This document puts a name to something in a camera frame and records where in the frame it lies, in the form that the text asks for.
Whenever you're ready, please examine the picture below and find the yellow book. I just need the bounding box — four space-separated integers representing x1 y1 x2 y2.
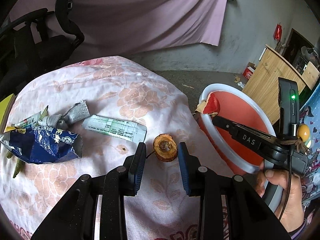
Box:
0 94 16 133

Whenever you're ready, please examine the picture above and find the red torn wrapper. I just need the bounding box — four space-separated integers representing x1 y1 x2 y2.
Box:
195 92 220 118

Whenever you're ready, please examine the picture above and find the pink floral tablecloth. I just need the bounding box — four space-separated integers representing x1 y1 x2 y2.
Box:
1 56 231 239

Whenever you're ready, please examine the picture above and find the person's right hand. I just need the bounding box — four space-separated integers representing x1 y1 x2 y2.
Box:
255 164 305 233

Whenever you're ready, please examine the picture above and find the brown fruit core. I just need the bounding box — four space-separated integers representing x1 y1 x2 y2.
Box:
146 134 178 163

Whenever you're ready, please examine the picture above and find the yellow bead charm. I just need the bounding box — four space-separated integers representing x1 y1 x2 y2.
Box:
297 124 310 142

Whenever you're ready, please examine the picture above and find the wooden cabinet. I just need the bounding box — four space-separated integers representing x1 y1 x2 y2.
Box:
242 45 319 124

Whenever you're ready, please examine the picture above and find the pink hanging cloth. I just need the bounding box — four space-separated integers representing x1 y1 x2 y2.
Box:
10 0 233 55

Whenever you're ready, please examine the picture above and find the grey crumpled wrapper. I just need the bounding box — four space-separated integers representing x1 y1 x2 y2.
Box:
38 100 90 130

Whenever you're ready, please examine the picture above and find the red hanging ornament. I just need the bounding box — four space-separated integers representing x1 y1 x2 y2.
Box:
273 24 282 42

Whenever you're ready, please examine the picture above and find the white green medicine packet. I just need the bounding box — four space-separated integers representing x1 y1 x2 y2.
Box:
82 115 147 144

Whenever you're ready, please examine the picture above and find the black office chair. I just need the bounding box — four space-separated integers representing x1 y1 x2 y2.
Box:
1 0 85 99

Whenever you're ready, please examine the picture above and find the black tracker with green light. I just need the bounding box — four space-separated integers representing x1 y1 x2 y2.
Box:
278 77 299 140

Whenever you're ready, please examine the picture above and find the red bucket with white rim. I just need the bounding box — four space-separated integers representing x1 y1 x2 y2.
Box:
198 83 275 175

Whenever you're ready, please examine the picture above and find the blue snack wrapper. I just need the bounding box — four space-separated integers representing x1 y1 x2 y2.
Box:
1 126 83 164

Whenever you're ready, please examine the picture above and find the red box on floor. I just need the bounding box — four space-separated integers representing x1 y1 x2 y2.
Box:
243 62 256 80

